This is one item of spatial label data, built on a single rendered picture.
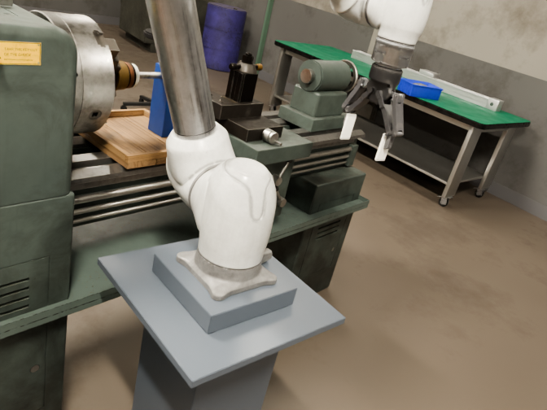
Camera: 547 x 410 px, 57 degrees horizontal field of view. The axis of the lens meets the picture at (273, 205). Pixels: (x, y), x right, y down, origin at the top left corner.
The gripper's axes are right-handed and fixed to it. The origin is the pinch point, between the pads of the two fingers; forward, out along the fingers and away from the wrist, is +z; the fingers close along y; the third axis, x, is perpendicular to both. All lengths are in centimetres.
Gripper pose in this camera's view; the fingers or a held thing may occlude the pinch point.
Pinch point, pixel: (362, 145)
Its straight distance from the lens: 129.4
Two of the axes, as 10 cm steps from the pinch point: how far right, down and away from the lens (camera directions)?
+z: -2.2, 8.8, 4.3
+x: 8.2, -0.7, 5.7
